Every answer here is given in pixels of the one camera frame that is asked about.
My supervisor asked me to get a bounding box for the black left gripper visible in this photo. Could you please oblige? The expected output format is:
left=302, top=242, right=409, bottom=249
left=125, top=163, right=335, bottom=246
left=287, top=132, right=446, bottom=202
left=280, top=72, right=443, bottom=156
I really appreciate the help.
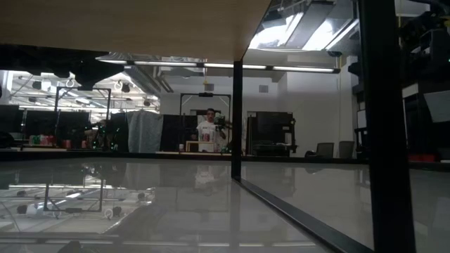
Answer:
left=0, top=44, right=124, bottom=92

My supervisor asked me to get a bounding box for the small wooden shelf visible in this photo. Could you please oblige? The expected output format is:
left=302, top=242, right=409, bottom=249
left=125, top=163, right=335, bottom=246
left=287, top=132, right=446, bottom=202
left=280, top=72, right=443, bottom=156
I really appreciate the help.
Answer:
left=185, top=140, right=216, bottom=153

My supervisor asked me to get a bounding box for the black metal rig frame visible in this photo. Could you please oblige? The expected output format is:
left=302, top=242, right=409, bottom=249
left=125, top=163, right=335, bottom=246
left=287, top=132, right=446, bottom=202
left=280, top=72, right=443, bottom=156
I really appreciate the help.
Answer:
left=179, top=92, right=232, bottom=153
left=53, top=86, right=113, bottom=122

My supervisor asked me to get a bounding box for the black desk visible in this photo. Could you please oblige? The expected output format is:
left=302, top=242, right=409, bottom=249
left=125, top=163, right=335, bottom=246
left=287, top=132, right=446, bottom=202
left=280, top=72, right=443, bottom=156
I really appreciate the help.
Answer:
left=0, top=146, right=122, bottom=161

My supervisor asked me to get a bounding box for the black monitor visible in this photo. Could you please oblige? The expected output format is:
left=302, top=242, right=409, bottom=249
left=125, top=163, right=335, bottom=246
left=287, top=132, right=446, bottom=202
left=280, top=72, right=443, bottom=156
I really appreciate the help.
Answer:
left=24, top=110, right=91, bottom=140

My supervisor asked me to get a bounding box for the light wooden board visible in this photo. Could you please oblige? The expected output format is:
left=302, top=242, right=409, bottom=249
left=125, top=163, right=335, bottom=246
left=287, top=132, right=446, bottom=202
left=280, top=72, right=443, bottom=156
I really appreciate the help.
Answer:
left=0, top=0, right=418, bottom=253

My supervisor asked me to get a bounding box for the grey office chair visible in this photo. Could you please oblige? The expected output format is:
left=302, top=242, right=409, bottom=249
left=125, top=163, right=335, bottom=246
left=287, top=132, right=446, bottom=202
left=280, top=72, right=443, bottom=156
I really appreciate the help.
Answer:
left=338, top=140, right=356, bottom=159
left=316, top=142, right=335, bottom=158

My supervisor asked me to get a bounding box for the black partition panel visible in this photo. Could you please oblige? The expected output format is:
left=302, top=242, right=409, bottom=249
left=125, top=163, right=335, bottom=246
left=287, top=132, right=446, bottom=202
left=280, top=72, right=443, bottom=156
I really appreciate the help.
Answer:
left=160, top=114, right=200, bottom=153

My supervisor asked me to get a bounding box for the white ceiling box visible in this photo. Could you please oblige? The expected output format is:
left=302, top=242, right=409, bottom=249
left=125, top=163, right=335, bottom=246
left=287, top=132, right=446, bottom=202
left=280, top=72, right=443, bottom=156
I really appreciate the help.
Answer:
left=394, top=0, right=423, bottom=17

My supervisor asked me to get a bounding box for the grey cloth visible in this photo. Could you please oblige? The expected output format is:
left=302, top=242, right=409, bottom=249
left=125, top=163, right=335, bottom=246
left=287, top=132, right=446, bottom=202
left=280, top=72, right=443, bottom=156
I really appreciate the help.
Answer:
left=126, top=110, right=165, bottom=154

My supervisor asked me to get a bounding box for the red box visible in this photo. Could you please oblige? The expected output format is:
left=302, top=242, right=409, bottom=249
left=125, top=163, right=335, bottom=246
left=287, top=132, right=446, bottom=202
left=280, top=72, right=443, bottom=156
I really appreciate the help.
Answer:
left=409, top=153, right=437, bottom=162

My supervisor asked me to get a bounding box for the person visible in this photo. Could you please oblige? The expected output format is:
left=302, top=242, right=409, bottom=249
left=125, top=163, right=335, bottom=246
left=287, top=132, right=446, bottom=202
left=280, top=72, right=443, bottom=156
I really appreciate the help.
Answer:
left=195, top=108, right=228, bottom=153
left=84, top=119, right=110, bottom=150

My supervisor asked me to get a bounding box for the white board panel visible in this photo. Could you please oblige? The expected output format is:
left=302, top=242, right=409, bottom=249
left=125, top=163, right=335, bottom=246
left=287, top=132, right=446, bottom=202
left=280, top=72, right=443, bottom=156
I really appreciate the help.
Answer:
left=423, top=89, right=450, bottom=124

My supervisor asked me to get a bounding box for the black wall screen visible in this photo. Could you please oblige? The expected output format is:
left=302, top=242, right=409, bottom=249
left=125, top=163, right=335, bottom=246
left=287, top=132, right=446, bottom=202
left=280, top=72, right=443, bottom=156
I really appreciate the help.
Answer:
left=247, top=111, right=298, bottom=157

